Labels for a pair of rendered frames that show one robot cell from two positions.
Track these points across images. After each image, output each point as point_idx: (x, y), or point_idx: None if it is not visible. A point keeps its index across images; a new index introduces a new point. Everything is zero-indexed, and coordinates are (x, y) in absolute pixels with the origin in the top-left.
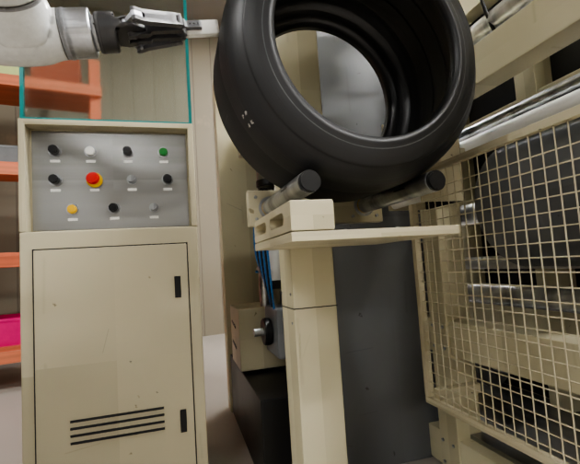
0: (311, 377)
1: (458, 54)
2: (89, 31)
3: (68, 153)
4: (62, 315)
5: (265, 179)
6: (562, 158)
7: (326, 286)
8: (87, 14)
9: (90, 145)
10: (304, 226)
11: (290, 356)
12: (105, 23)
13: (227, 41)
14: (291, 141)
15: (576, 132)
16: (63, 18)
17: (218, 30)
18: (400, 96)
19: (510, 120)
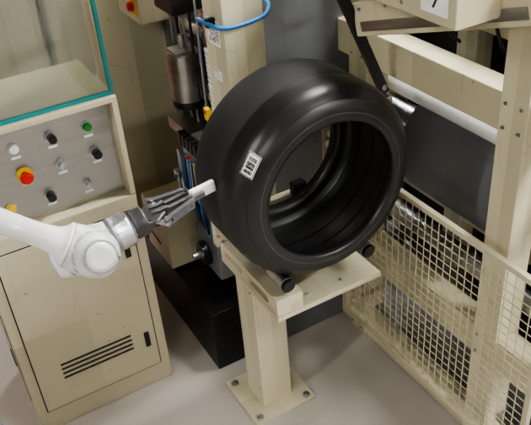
0: (265, 323)
1: (393, 173)
2: (136, 241)
3: None
4: (34, 299)
5: (186, 104)
6: (465, 170)
7: None
8: (133, 231)
9: (11, 141)
10: (285, 312)
11: (245, 307)
12: (145, 230)
13: (233, 223)
14: (277, 270)
15: (480, 151)
16: (120, 243)
17: (215, 189)
18: (344, 124)
19: (438, 101)
